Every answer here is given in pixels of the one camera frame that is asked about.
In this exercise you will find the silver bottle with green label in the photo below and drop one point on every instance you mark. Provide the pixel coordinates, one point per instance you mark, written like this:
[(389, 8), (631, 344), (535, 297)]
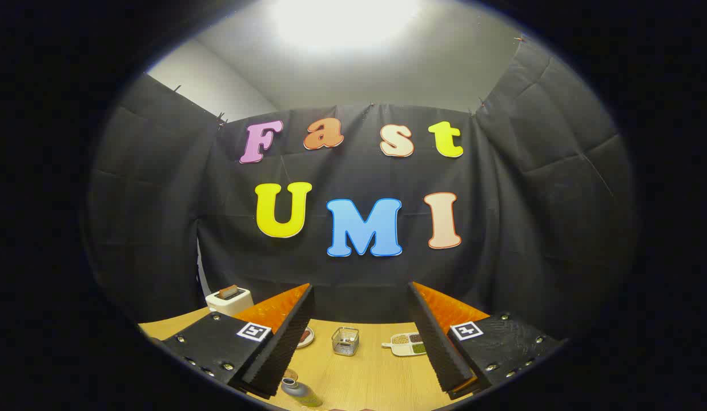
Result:
[(299, 391)]

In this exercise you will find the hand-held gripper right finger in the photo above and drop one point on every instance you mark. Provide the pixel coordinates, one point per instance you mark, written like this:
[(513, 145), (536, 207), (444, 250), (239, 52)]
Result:
[(439, 348)]

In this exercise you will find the round cork coaster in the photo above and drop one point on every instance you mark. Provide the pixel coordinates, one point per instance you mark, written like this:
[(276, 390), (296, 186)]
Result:
[(291, 374)]

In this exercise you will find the white toaster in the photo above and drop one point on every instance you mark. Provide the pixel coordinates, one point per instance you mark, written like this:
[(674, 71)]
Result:
[(233, 305)]

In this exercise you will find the black backdrop cloth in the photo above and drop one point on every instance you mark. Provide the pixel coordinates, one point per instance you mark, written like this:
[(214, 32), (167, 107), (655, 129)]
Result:
[(359, 279)]

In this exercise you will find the white round plate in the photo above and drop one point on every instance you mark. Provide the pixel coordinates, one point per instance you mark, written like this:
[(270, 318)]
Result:
[(306, 338)]

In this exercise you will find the wooden table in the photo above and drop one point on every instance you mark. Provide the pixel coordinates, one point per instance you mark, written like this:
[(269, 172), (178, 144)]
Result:
[(376, 377)]

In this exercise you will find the white divided tray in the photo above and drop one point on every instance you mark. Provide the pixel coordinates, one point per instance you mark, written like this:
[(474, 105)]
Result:
[(400, 348)]

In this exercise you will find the brown toast slice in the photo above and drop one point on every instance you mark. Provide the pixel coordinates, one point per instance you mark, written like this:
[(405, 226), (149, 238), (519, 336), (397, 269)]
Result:
[(228, 291)]

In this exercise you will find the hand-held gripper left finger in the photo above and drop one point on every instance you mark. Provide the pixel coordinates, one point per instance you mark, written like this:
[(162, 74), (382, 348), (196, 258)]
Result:
[(279, 354)]

